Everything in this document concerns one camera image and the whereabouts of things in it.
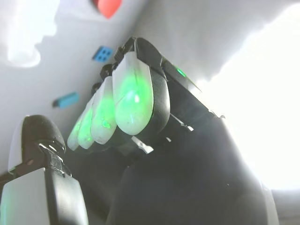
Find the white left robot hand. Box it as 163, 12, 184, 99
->
0, 36, 280, 225

